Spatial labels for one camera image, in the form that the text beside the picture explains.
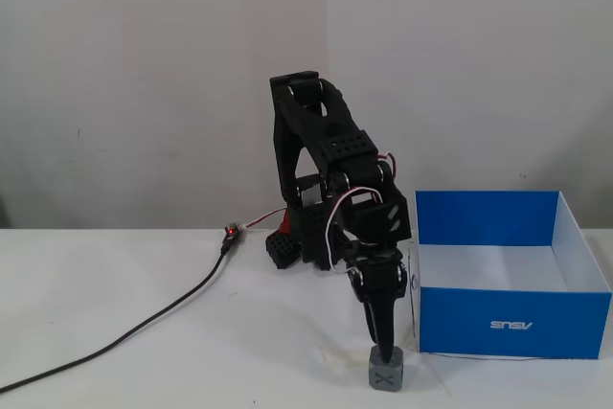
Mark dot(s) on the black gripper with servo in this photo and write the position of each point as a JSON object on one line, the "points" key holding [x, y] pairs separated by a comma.
{"points": [[376, 279]]}

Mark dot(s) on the gray block with X marks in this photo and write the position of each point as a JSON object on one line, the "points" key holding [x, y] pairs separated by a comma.
{"points": [[384, 375]]}

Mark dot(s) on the black robot arm with base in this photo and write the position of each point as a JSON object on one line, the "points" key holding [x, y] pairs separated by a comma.
{"points": [[311, 117]]}

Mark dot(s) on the blue ASUS cardboard box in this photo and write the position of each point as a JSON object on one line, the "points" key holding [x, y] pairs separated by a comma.
{"points": [[507, 320]]}

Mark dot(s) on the clear tape strip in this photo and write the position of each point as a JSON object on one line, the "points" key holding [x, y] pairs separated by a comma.
{"points": [[342, 356]]}

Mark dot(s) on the red clamp piece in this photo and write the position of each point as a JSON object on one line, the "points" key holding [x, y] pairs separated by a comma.
{"points": [[286, 223]]}

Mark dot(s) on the small controller board red LED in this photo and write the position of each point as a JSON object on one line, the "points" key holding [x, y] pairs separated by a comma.
{"points": [[232, 233]]}

